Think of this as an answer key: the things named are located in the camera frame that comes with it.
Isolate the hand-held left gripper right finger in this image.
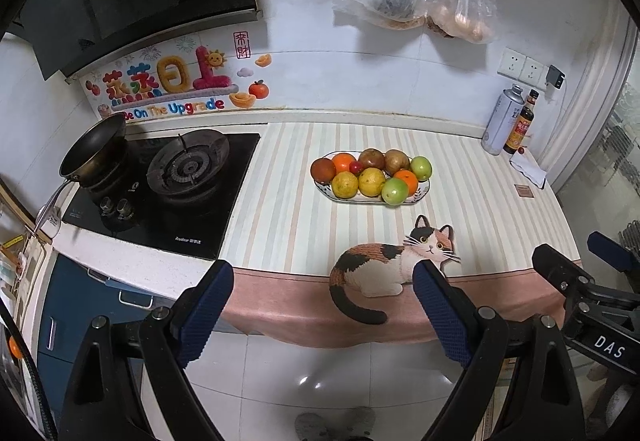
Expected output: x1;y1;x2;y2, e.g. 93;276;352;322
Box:
412;259;587;441

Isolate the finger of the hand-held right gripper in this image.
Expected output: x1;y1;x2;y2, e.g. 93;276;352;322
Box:
587;231;640;275
531;244;596;303

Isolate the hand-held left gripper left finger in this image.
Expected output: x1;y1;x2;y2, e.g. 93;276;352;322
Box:
59;259;235;441

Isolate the oval patterned white plate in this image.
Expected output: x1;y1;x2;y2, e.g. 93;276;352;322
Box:
314;151;432;206

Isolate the green apple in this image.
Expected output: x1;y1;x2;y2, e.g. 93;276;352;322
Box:
381;178;410;206
409;156;432;181

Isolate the yellow citrus fruit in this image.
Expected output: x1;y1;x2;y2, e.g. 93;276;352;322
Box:
331;171;360;200
357;167;387;198

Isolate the brown round fruit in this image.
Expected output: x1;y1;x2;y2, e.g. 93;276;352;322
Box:
384;149;411;174
358;148;386;172

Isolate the reddish orange fruit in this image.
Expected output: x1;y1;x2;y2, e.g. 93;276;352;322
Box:
310;158;336;182

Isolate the calico cat shaped mat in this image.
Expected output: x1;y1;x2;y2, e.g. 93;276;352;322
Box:
328;215;462;326

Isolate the black glass gas stove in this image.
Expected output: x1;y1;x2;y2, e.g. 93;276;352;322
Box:
61;131;262;261

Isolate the white folded cloth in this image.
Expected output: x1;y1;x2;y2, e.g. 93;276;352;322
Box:
509;153;549;190

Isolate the blue cabinet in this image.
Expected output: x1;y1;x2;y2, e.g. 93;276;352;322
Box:
35;253;177;422

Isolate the striped table cover pink edge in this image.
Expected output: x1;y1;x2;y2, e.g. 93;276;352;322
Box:
218;121;583;349

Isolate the dark sauce bottle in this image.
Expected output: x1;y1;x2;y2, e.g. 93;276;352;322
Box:
502;89;541;156

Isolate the round stove burner grate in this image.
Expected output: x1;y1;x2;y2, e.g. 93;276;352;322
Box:
146;130;231;196

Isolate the grey spray can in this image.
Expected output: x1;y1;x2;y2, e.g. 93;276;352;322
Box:
481;85;525;156

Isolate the black plug adapter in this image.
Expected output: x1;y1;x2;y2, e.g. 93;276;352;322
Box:
545;65;567;91

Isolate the cluttered side shelf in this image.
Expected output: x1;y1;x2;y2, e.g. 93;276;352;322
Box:
0;181;56;322

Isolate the dark frying pan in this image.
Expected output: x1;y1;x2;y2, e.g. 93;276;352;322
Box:
34;113;129;237

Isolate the black cable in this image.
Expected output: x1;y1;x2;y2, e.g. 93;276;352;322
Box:
0;298;57;441

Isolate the white wall socket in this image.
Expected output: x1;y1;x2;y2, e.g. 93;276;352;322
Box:
497;47;526;78
520;57;547;87

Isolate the colourful letters wall sticker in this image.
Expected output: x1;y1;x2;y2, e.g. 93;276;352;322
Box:
82;45;233;122

